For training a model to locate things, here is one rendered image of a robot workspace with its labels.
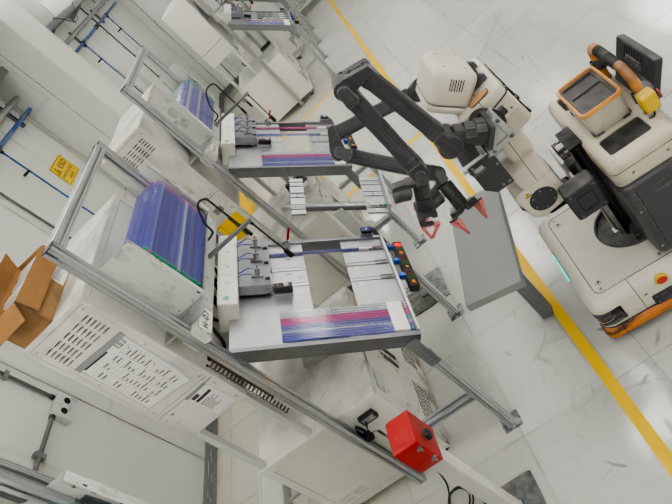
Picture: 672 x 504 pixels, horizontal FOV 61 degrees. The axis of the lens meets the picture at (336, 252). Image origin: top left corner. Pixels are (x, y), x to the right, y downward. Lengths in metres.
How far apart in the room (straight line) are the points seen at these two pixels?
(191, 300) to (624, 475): 1.68
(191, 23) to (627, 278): 5.32
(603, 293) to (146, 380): 1.76
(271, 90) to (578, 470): 5.43
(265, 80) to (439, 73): 5.04
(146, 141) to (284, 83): 3.75
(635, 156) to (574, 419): 1.09
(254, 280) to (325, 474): 0.95
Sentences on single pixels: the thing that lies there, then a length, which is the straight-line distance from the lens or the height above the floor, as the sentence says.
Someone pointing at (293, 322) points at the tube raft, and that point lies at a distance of 2.19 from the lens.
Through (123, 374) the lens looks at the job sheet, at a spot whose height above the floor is 1.42.
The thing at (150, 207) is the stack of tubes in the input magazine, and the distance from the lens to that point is 2.27.
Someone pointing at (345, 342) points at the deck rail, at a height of 0.91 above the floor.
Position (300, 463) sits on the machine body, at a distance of 2.62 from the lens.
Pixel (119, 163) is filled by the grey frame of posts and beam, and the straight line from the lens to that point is 2.48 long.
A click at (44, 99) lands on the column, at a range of 5.37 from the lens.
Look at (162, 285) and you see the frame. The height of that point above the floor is 1.52.
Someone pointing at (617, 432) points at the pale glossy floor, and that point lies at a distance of 2.50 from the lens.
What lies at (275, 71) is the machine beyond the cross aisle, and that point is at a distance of 6.80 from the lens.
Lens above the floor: 2.18
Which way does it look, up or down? 31 degrees down
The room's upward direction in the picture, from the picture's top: 50 degrees counter-clockwise
